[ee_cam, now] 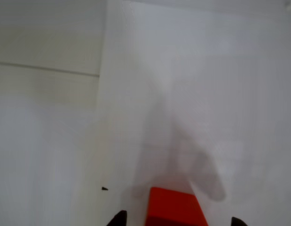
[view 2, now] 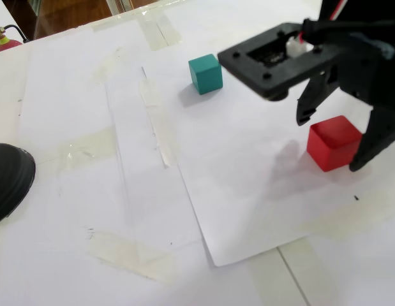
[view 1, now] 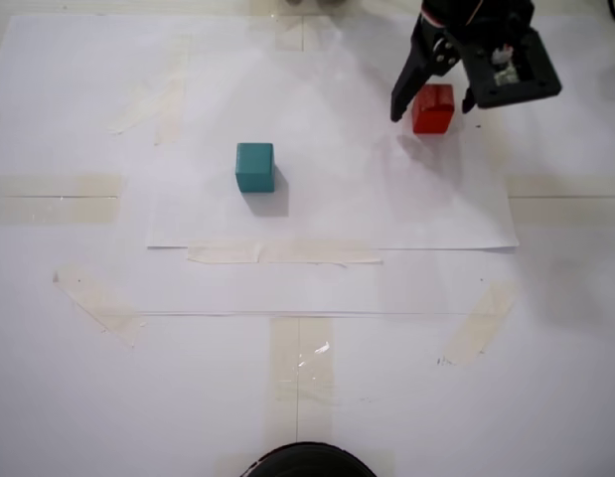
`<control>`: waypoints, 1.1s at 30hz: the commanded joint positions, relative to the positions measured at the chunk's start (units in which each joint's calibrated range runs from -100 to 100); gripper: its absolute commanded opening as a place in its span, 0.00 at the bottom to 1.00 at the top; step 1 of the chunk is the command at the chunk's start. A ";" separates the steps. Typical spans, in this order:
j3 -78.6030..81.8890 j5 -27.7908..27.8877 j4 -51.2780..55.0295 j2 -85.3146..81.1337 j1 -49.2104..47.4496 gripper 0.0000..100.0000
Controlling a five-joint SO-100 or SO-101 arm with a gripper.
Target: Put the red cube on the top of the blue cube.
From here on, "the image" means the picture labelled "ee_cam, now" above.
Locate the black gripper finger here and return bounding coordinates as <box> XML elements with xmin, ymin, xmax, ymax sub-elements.
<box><xmin>231</xmin><ymin>217</ymin><xmax>248</xmax><ymax>226</ymax></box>
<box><xmin>107</xmin><ymin>210</ymin><xmax>127</xmax><ymax>226</ymax></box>

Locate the red cube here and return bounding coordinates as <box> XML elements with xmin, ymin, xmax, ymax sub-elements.
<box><xmin>145</xmin><ymin>187</ymin><xmax>209</xmax><ymax>226</ymax></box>

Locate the white paper sheet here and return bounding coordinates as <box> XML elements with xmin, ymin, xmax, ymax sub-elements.
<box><xmin>95</xmin><ymin>0</ymin><xmax>291</xmax><ymax>226</ymax></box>

